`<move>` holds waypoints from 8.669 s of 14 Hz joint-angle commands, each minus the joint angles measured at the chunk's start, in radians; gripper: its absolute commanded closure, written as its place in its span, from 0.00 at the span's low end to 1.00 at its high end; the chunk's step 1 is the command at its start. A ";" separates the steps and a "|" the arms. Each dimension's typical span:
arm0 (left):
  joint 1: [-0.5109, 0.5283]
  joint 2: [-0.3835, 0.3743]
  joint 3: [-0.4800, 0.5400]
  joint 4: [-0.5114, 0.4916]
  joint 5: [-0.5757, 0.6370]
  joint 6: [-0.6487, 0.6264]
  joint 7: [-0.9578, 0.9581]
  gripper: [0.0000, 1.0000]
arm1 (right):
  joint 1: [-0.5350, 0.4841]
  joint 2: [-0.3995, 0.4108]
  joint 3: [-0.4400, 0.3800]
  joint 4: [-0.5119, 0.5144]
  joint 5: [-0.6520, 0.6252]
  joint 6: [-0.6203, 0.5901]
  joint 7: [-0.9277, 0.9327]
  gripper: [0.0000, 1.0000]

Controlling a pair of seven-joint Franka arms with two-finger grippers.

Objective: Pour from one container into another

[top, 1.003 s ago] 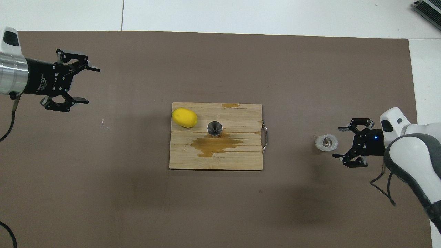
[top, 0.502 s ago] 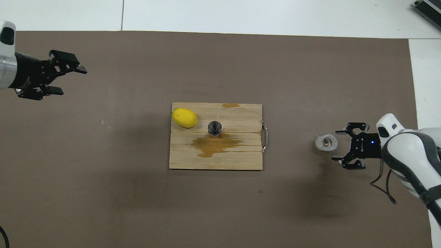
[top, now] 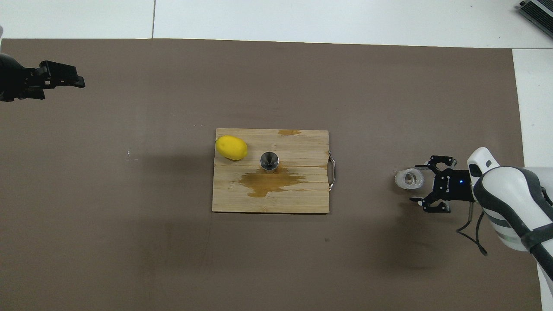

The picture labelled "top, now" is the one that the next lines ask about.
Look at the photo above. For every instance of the yellow lemon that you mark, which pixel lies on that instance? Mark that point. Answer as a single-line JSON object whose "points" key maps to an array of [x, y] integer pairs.
{"points": [[231, 147]]}

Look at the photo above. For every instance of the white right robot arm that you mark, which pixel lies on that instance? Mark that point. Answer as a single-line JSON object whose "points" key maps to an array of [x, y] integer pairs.
{"points": [[510, 194]]}

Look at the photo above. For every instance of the clear glass cup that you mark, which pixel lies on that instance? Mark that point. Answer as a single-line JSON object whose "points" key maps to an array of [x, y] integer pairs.
{"points": [[409, 179]]}

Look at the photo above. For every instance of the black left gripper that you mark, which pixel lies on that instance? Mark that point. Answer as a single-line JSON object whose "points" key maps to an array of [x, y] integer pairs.
{"points": [[13, 77]]}

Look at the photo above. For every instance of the black ribbed device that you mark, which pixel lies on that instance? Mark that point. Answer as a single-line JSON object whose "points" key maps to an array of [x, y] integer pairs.
{"points": [[540, 11]]}

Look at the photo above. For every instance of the brown table mat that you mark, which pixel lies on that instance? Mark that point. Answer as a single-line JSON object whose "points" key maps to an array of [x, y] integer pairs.
{"points": [[173, 259]]}

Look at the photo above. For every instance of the wooden cutting board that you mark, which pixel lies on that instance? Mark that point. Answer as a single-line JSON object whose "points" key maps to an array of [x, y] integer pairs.
{"points": [[302, 198]]}

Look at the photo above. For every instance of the steel double jigger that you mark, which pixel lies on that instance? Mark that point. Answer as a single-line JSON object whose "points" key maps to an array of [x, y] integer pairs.
{"points": [[269, 160]]}

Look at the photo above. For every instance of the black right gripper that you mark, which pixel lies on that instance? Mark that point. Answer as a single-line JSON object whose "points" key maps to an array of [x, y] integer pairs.
{"points": [[453, 185]]}

